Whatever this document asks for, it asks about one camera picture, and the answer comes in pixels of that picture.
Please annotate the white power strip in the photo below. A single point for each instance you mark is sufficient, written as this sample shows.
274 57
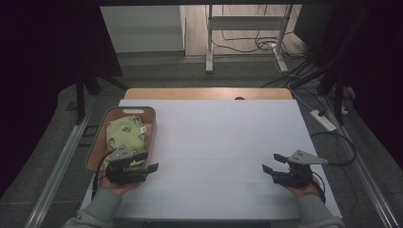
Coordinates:
323 121

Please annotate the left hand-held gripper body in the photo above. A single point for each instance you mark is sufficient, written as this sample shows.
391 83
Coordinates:
122 174

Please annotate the orange plastic basket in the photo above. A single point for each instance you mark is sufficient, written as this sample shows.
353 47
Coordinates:
98 148

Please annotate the white metal desk frame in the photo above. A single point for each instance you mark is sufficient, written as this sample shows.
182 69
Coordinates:
247 22

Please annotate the person's right hand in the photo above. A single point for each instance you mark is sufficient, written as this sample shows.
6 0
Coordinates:
305 191

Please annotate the wooden table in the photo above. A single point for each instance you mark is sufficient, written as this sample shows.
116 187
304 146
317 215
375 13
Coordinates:
206 93

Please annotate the white cabinet panel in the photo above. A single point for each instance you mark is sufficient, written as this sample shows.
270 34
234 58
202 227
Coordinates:
142 28

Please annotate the dark curtain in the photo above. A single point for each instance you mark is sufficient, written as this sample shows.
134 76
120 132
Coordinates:
38 63
380 63

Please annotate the black metal stand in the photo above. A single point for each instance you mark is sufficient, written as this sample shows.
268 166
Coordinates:
339 101
80 101

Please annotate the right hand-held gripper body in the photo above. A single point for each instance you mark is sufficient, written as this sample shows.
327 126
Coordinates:
296 179

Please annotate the green printed baby shirt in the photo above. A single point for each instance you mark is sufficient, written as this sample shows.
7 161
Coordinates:
126 133

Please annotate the person's left hand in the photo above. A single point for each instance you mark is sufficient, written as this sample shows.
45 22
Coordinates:
118 189

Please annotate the aluminium floor rail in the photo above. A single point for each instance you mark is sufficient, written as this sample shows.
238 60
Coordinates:
367 180
57 174

